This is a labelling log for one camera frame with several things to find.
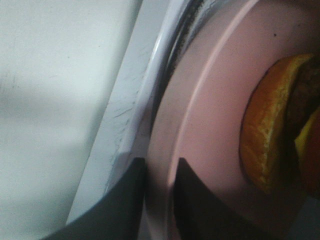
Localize burger with lettuce and cheese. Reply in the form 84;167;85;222
239;53;320;197

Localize white microwave oven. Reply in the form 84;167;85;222
66;0;188;224

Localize pink round plate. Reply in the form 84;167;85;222
145;0;320;240

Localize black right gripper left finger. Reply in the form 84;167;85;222
45;157;146;240

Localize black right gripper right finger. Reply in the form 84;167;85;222
173;158;300;240

